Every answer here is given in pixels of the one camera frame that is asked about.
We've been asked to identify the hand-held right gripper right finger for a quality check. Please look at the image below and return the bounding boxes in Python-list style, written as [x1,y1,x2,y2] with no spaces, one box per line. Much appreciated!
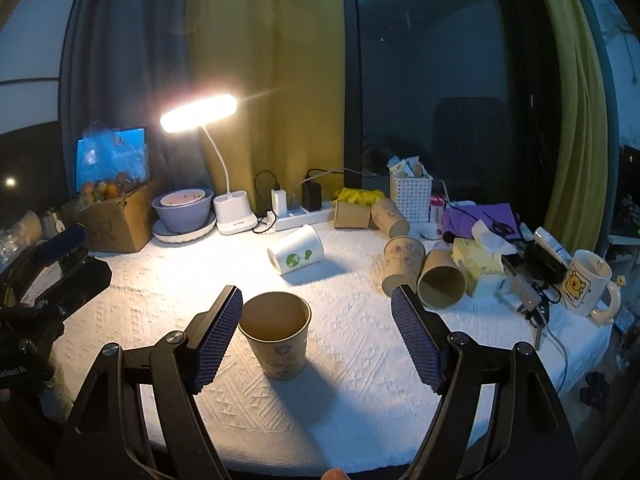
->
[390,285,583,480]

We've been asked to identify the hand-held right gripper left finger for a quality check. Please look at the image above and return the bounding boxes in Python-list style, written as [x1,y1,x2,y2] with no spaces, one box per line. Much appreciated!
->
[52,285,244,480]

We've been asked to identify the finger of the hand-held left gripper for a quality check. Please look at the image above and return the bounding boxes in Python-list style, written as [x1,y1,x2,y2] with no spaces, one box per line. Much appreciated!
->
[5,224,89,282]
[15,250,113,312]

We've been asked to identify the patterned paper cup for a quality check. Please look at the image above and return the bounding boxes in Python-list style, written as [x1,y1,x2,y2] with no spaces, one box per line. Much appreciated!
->
[237,291,312,382]
[381,236,426,297]
[370,199,411,238]

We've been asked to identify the plain brown paper cup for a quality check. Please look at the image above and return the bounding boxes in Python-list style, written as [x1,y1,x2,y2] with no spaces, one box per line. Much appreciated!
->
[417,249,467,309]

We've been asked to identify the white cup with green print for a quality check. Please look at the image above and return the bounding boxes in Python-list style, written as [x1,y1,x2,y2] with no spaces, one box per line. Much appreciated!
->
[266,224,325,276]

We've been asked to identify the clear plastic bottle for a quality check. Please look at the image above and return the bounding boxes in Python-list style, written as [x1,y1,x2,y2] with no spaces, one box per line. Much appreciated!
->
[0,210,45,263]

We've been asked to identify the cardboard box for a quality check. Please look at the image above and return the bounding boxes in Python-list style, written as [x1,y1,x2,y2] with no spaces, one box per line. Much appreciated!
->
[75,177,163,253]

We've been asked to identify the pile of small fruits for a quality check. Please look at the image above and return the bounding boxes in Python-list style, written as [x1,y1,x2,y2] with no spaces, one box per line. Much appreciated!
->
[79,177,137,203]

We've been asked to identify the yellow tissue box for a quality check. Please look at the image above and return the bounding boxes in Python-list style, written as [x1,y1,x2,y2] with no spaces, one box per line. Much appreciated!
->
[452,220,508,297]

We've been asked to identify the white plate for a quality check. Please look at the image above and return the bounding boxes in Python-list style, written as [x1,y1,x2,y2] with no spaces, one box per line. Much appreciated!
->
[152,210,218,245]

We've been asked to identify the small grey device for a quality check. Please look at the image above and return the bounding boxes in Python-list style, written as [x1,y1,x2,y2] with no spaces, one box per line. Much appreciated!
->
[510,275,545,320]

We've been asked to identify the lavender bowl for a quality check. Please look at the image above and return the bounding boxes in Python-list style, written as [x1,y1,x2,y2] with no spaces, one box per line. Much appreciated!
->
[151,187,215,235]

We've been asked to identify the white desk lamp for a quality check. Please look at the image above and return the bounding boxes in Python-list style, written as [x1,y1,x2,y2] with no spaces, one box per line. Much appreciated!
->
[159,92,258,236]

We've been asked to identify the pale pink bowl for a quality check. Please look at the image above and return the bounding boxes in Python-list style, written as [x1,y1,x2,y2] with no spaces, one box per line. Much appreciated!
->
[160,189,208,208]

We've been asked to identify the black scissors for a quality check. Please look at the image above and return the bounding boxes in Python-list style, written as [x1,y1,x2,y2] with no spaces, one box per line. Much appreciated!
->
[482,217,522,242]

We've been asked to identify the white plastic basket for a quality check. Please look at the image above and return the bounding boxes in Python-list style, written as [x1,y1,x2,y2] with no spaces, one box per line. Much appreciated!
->
[389,162,433,222]

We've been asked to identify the brown box with yellow cloth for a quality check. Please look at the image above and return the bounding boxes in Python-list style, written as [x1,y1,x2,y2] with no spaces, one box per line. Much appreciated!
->
[334,199,372,230]

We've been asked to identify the black device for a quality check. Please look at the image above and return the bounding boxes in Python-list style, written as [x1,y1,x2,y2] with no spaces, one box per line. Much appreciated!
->
[501,242,567,288]

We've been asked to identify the white power strip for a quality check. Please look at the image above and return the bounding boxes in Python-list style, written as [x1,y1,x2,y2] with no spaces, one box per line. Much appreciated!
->
[272,202,336,232]

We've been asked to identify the yellow cloth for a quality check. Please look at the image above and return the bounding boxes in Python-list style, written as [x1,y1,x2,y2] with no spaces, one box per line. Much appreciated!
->
[334,187,386,207]

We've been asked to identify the white tube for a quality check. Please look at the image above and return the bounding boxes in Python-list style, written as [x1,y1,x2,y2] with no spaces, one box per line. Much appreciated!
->
[534,226,573,267]

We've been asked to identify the black charger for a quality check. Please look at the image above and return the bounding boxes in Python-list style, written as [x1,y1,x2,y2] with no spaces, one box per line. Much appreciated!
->
[302,182,324,212]

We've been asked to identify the cream mug with bear print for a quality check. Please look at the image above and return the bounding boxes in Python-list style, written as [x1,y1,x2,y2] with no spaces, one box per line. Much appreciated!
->
[557,249,622,325]

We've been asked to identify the packets in basket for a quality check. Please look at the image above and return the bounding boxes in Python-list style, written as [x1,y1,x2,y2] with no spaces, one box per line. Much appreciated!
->
[387,156,426,179]

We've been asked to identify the dark grey curtain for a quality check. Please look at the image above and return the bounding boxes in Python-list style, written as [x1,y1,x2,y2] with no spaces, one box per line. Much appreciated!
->
[59,0,203,201]

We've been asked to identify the yellow curtain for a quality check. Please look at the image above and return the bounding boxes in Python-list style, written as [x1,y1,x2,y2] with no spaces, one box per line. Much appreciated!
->
[185,0,347,208]
[529,0,622,257]

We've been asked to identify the grey cable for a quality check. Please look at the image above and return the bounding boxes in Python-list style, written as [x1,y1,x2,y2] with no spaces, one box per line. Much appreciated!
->
[540,317,572,397]

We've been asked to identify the black cable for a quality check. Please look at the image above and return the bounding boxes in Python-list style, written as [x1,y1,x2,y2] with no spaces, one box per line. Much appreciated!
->
[252,170,282,235]

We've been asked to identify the white cable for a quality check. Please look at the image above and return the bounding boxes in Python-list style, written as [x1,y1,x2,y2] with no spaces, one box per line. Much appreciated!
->
[294,167,362,196]

